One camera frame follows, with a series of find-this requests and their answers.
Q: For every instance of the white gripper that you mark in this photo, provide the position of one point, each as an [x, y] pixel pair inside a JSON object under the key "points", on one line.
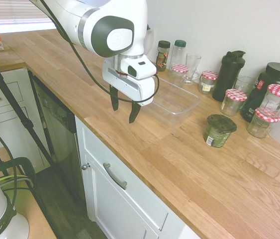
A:
{"points": [[129, 87]]}

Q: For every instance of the green cereal cup dark lid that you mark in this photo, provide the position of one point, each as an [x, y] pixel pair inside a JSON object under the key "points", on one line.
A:
{"points": [[218, 134]]}

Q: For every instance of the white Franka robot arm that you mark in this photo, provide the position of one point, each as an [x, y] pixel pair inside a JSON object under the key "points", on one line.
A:
{"points": [[120, 15]]}

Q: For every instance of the clear plastic container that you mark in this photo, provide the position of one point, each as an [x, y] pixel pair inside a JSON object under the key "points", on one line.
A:
{"points": [[177, 99]]}

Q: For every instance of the dark lid coffee jar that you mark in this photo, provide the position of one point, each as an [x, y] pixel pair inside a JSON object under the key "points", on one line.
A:
{"points": [[162, 57]]}

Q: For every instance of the small jar red checkered lid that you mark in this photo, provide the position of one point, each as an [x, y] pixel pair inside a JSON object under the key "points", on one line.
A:
{"points": [[179, 69]]}

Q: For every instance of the stainless steel dishwasher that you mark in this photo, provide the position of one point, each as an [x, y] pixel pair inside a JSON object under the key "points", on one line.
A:
{"points": [[57, 129]]}

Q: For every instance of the metal cabinet knob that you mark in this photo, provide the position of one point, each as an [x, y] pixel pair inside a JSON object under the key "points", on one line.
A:
{"points": [[86, 166]]}

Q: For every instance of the clear bottle green cap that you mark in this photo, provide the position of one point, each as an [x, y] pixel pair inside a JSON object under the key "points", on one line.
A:
{"points": [[178, 53]]}

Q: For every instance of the tall glass mug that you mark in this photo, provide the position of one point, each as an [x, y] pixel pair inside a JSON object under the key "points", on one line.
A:
{"points": [[192, 67]]}

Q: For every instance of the labelled jar red checkered lid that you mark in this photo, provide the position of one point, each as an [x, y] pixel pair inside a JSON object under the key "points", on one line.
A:
{"points": [[207, 84]]}

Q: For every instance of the white cabinet with drawer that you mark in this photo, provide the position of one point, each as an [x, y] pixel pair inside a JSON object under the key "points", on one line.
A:
{"points": [[120, 204]]}

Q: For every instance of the black shaker bottle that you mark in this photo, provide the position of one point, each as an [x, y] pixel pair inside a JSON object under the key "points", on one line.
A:
{"points": [[226, 77]]}

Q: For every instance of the empty jar red checkered lid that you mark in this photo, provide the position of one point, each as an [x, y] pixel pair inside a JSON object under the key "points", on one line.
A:
{"points": [[232, 103]]}

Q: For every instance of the black table clamp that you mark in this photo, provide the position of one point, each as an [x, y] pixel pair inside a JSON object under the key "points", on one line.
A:
{"points": [[21, 164]]}

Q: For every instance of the clear glass tumbler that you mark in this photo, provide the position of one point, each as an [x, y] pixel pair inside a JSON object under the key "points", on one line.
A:
{"points": [[244, 83]]}

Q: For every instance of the faceted jar red checkered lid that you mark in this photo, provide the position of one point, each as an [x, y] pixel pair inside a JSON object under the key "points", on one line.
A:
{"points": [[260, 127], [276, 99]]}

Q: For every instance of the white window blinds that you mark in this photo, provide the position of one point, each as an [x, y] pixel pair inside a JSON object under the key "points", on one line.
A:
{"points": [[18, 10]]}

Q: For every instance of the large black protein tub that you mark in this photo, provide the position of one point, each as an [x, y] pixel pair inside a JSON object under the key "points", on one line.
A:
{"points": [[276, 74]]}

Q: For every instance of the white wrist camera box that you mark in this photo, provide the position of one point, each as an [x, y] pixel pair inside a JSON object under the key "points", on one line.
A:
{"points": [[142, 68]]}

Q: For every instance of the black camera tripod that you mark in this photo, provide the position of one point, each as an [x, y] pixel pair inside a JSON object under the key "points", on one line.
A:
{"points": [[8, 92]]}

